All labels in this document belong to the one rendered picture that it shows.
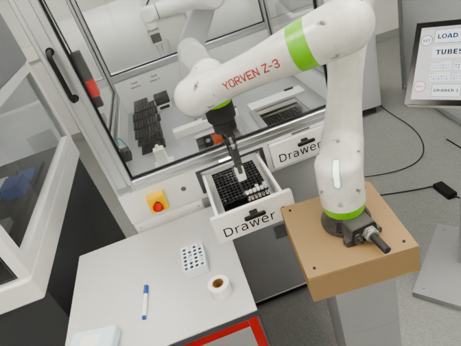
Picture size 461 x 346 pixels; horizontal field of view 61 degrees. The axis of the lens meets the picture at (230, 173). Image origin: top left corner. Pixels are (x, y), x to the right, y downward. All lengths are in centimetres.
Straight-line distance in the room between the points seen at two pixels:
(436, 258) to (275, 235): 86
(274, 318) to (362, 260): 107
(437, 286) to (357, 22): 154
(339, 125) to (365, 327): 71
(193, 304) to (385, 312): 64
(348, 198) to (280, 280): 104
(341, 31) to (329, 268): 62
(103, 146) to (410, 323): 155
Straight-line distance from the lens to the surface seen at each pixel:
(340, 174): 107
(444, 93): 162
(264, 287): 208
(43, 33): 142
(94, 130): 150
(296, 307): 217
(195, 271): 137
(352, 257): 116
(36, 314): 178
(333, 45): 90
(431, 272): 222
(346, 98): 115
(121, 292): 149
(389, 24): 531
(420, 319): 209
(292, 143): 162
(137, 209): 165
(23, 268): 156
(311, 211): 131
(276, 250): 193
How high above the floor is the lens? 172
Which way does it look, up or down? 32 degrees down
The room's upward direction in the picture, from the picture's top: 19 degrees counter-clockwise
